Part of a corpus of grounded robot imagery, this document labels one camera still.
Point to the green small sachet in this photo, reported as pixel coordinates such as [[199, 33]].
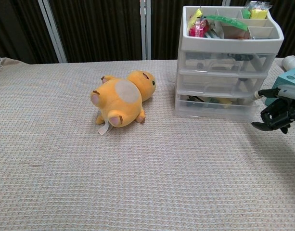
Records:
[[246, 14]]

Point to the green flat packet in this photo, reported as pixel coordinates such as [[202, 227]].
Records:
[[224, 19]]

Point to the teal translucent plastic object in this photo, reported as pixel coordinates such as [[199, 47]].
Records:
[[212, 99]]

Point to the black folding screen white frame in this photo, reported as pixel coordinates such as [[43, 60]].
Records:
[[96, 29]]

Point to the red shiny packet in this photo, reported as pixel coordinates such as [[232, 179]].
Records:
[[197, 30]]

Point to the yellow small packet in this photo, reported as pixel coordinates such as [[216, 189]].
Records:
[[197, 14]]

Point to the yellow small sachet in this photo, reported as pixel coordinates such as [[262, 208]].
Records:
[[258, 14]]

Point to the yellow plush duck toy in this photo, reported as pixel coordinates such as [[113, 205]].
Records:
[[118, 103]]

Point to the pale yellow eraser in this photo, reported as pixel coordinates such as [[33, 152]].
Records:
[[225, 101]]

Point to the clear plastic drawer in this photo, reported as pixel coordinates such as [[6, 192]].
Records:
[[209, 63], [205, 83], [209, 111]]

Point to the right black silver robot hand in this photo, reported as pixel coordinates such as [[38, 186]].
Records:
[[284, 110]]

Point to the beige woven tablecloth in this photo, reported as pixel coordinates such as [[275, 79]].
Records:
[[113, 180]]

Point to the teal product box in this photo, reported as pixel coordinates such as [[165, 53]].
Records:
[[290, 78]]

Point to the white drawer organizer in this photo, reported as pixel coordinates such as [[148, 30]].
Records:
[[229, 44]]

